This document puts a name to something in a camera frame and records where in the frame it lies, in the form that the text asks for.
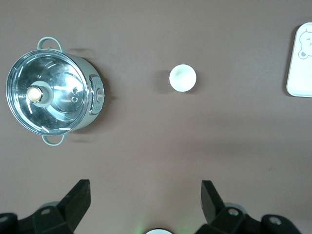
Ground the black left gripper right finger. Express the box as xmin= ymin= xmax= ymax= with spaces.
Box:
xmin=196 ymin=180 xmax=263 ymax=234

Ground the glass pot lid with knob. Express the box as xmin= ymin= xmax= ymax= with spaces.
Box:
xmin=6 ymin=49 xmax=89 ymax=136

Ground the white IKEA cup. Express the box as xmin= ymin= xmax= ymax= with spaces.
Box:
xmin=169 ymin=64 xmax=197 ymax=92

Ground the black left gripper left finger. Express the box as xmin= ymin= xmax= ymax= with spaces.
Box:
xmin=18 ymin=179 xmax=92 ymax=234

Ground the cream bear print tray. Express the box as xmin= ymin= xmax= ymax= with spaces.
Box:
xmin=286 ymin=21 xmax=312 ymax=98

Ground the pale green electric cooking pot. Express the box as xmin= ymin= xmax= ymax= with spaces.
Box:
xmin=6 ymin=36 xmax=106 ymax=147

